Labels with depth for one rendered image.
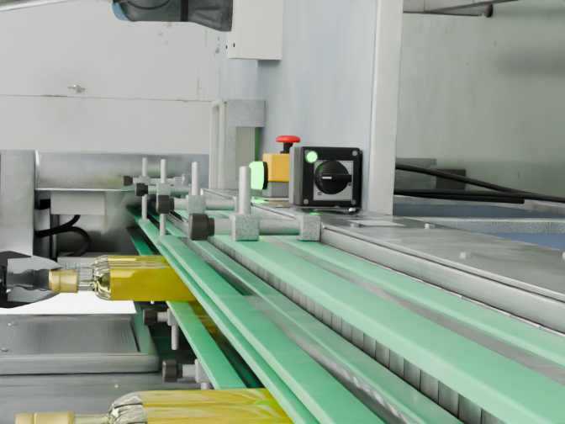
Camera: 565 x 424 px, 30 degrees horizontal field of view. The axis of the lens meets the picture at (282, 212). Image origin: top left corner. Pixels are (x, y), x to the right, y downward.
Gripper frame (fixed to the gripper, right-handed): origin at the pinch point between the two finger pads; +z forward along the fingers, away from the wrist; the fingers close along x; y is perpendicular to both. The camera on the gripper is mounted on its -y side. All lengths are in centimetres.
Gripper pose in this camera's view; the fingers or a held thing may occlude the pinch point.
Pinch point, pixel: (54, 279)
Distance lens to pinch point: 187.9
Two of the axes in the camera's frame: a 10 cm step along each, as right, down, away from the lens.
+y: -1.9, -0.6, 9.8
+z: 9.8, 0.1, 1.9
